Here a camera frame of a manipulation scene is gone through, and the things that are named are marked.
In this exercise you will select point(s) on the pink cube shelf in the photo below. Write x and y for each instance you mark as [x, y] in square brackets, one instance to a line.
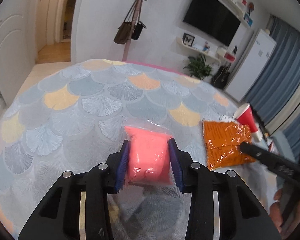
[244, 1]

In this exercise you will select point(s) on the pink soft packet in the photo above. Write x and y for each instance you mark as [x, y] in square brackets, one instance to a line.
[147, 155]

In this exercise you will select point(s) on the red and white paper cup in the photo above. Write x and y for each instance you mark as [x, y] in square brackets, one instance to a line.
[246, 117]

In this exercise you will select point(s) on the low white wall shelf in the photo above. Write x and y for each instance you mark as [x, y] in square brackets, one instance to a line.
[197, 50]

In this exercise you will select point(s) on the black hanging bag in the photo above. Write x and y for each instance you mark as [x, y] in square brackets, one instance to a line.
[137, 31]

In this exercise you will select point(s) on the potted green plant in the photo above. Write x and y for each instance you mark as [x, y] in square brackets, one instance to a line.
[198, 67]

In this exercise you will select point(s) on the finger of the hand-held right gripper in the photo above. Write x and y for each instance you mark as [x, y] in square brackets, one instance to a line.
[255, 151]

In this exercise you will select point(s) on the small blue box shelf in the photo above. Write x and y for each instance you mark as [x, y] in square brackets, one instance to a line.
[248, 18]

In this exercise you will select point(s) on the pink coat rack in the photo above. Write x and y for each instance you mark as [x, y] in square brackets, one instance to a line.
[127, 52]

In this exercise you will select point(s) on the white refrigerator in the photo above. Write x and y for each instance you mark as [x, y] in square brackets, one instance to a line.
[252, 62]

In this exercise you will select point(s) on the wall television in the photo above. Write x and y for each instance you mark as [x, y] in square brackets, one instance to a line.
[212, 15]

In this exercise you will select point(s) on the person's right hand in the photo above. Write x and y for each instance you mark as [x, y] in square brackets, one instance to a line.
[276, 212]

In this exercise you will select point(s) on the orange crinkly packet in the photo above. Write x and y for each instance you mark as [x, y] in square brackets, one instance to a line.
[220, 142]

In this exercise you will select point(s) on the red hand fan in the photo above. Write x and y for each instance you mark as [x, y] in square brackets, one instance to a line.
[251, 6]

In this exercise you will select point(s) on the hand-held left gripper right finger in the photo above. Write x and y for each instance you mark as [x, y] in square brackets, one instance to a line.
[175, 165]

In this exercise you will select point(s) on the white hallway door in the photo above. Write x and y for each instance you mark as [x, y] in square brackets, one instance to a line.
[47, 25]

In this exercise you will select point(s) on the blue curtain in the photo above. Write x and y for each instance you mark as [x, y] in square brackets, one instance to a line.
[280, 80]

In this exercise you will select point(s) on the black guitar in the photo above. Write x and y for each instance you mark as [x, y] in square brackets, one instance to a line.
[220, 78]

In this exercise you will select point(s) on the framed butterfly picture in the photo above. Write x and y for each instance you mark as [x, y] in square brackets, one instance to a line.
[188, 39]

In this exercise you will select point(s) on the fan-patterned tablecloth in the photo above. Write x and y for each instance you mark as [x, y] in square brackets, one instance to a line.
[77, 130]

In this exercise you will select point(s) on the white and red wall box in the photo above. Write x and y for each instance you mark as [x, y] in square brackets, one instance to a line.
[227, 55]

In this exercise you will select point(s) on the white panel door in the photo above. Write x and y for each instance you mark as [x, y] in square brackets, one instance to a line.
[12, 55]

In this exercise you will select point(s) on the brown hanging bag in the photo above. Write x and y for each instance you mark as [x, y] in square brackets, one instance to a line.
[122, 35]

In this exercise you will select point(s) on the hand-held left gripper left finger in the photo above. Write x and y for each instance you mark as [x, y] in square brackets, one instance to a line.
[122, 165]

